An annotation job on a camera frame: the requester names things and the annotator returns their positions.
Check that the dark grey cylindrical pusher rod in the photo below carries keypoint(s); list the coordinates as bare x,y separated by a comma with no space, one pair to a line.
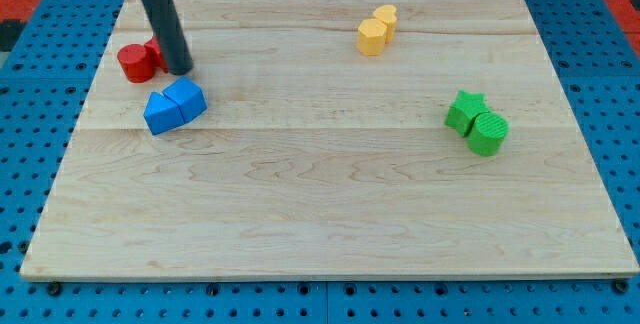
165,23

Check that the red star block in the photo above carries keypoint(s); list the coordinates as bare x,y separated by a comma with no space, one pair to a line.
155,54

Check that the red cylinder block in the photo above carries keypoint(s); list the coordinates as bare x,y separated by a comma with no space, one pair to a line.
136,63

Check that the green star block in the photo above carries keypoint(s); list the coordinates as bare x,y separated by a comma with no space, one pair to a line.
464,110

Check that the blue cube block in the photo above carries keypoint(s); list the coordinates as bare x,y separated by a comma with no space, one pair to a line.
188,96

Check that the blue triangle block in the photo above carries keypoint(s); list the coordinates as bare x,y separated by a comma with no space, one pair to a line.
162,114

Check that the yellow hexagon block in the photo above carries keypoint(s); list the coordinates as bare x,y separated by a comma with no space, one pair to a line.
371,37

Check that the light wooden board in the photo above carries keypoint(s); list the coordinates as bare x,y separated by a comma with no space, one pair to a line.
316,162

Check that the yellow heart block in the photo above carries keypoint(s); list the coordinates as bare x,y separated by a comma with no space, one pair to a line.
387,14

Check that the green cylinder block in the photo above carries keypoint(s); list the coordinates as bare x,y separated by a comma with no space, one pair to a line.
487,134

